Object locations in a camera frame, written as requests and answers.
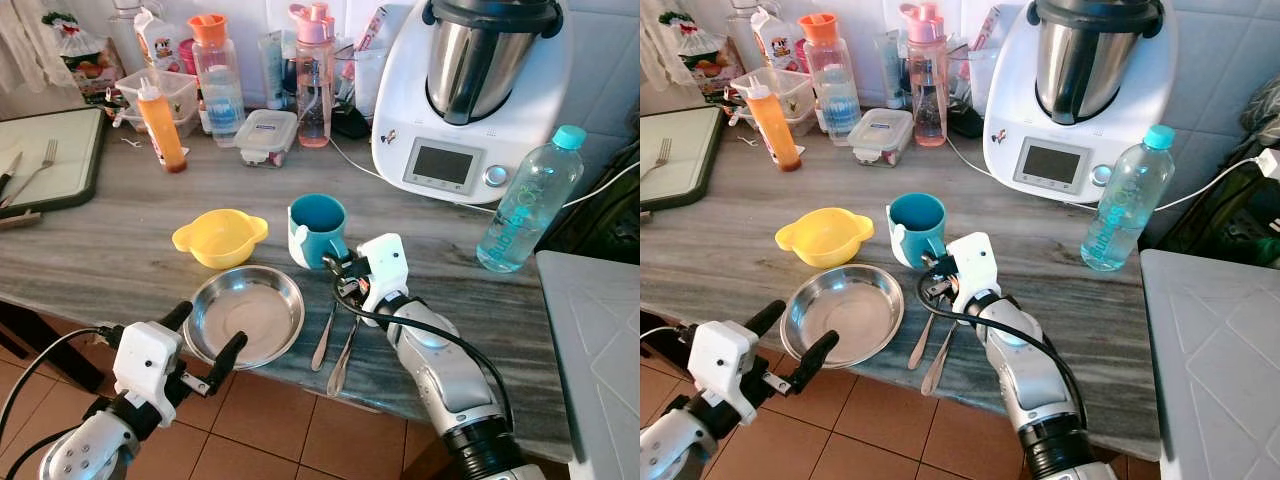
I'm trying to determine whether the clear open plastic tub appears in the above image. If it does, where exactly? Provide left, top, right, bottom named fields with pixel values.
left=727, top=67, right=813, bottom=136
left=110, top=68, right=200, bottom=138

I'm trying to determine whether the white plastic folding table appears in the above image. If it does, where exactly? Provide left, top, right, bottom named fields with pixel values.
left=535, top=249, right=641, bottom=480
left=1140, top=248, right=1280, bottom=480

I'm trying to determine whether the clear plastic cup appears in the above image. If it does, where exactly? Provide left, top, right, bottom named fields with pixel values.
left=962, top=45, right=996, bottom=111
left=345, top=45, right=386, bottom=116

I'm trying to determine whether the white printed bottle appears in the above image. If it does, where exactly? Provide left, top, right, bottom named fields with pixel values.
left=750, top=6, right=801, bottom=71
left=133, top=7, right=183, bottom=73

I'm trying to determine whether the printed food package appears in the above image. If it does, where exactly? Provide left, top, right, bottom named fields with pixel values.
left=658, top=10, right=743, bottom=101
left=40, top=10, right=126, bottom=101

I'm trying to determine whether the steel fork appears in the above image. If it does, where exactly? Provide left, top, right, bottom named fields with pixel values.
left=908, top=308, right=937, bottom=371
left=310, top=300, right=339, bottom=373
left=2, top=138, right=59, bottom=209
left=640, top=137, right=672, bottom=183

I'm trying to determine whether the pink striped carton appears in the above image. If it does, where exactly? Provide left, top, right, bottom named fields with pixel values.
left=975, top=5, right=1006, bottom=46
left=350, top=5, right=386, bottom=51

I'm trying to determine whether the small black object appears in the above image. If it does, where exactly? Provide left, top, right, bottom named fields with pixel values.
left=332, top=100, right=371, bottom=139
left=945, top=100, right=986, bottom=139

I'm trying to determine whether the white board with green rim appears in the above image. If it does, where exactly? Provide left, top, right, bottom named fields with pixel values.
left=0, top=105, right=109, bottom=216
left=640, top=105, right=725, bottom=211

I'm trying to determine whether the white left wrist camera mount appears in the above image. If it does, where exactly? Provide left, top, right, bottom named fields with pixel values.
left=688, top=320, right=763, bottom=403
left=112, top=320, right=184, bottom=401

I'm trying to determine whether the clear lidded food container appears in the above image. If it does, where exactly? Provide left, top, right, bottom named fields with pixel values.
left=234, top=108, right=299, bottom=168
left=847, top=107, right=915, bottom=167

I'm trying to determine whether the stainless steel plate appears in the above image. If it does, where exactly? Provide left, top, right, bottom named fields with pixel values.
left=779, top=264, right=906, bottom=369
left=183, top=265, right=306, bottom=370

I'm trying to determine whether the black bag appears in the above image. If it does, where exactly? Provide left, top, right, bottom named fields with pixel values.
left=545, top=140, right=641, bottom=256
left=1160, top=160, right=1280, bottom=266

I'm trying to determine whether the clear bottle with teal cap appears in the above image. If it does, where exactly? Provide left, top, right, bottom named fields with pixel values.
left=476, top=125, right=587, bottom=274
left=1080, top=124, right=1176, bottom=272

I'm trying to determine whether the clear bottle with orange cap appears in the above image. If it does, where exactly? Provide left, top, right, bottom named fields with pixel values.
left=187, top=13, right=247, bottom=149
left=797, top=12, right=863, bottom=148

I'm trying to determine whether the teal ceramic mug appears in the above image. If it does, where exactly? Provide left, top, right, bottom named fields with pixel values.
left=885, top=192, right=948, bottom=269
left=287, top=193, right=350, bottom=270

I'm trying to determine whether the pink drinking bottle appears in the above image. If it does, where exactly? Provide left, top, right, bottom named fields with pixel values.
left=899, top=2, right=949, bottom=148
left=288, top=2, right=336, bottom=149

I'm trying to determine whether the steel spoon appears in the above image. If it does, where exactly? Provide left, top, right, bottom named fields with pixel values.
left=326, top=315, right=362, bottom=398
left=921, top=320, right=958, bottom=397

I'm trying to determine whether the white lace curtain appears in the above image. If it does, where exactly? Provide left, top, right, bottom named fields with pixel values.
left=640, top=0, right=691, bottom=91
left=0, top=0, right=61, bottom=96

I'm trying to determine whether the yellow plastic bowl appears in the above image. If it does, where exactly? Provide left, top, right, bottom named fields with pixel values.
left=775, top=207, right=875, bottom=269
left=171, top=208, right=270, bottom=270

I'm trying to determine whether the grey patterned cushion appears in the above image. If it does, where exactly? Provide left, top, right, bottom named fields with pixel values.
left=1240, top=100, right=1280, bottom=151

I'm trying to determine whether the orange sauce squeeze bottle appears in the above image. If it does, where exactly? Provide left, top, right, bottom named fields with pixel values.
left=136, top=77, right=189, bottom=174
left=747, top=84, right=803, bottom=173

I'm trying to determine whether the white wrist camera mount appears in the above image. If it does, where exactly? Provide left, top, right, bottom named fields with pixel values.
left=357, top=233, right=411, bottom=313
left=947, top=232, right=1003, bottom=313
left=688, top=320, right=763, bottom=403
left=112, top=320, right=184, bottom=401

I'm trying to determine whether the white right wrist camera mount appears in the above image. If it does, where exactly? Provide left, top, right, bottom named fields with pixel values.
left=947, top=232, right=1003, bottom=313
left=357, top=233, right=411, bottom=313

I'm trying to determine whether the white kitchen cooking machine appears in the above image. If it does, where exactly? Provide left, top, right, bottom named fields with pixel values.
left=371, top=0, right=575, bottom=206
left=983, top=0, right=1179, bottom=206

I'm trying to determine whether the clear glass jar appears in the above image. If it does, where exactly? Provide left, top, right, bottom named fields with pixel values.
left=108, top=0, right=141, bottom=71
left=728, top=0, right=761, bottom=66

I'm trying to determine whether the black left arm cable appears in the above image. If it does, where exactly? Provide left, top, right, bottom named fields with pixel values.
left=0, top=322, right=121, bottom=480
left=640, top=322, right=701, bottom=346

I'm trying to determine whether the grey wood dining table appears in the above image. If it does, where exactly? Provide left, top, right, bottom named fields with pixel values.
left=640, top=90, right=1166, bottom=463
left=0, top=90, right=641, bottom=466

